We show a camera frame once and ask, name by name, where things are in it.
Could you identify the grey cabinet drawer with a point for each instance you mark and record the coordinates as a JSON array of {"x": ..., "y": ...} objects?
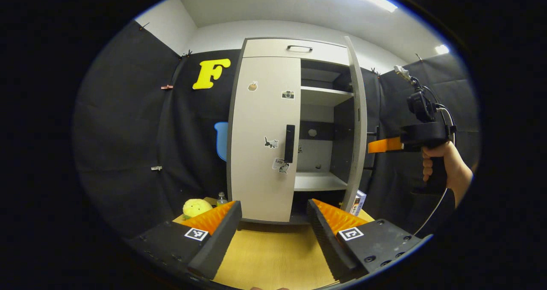
[{"x": 265, "y": 49}]

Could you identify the small printed cardboard box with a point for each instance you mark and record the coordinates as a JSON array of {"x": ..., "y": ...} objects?
[{"x": 358, "y": 202}]

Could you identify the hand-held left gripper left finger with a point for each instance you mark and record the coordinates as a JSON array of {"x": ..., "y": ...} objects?
[{"x": 213, "y": 247}]

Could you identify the small clear bottle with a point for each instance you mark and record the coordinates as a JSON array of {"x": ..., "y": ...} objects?
[{"x": 221, "y": 200}]

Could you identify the white cabinet shelf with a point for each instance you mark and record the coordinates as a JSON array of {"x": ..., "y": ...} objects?
[
  {"x": 324, "y": 95},
  {"x": 318, "y": 181}
]

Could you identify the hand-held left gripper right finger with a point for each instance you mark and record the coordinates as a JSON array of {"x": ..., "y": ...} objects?
[{"x": 329, "y": 247}]

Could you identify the grey cabinet door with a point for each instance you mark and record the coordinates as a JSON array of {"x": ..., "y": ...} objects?
[
  {"x": 358, "y": 131},
  {"x": 256, "y": 119}
]

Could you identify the black backdrop cloth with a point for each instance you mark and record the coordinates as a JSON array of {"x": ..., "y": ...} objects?
[{"x": 128, "y": 131}]

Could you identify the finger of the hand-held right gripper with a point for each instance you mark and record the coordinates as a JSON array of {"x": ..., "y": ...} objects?
[{"x": 384, "y": 145}]

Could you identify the grey double-door shoe cabinet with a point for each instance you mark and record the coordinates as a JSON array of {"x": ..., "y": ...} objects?
[{"x": 265, "y": 110}]

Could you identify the yellow plush toy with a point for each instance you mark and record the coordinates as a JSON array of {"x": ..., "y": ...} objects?
[{"x": 196, "y": 208}]

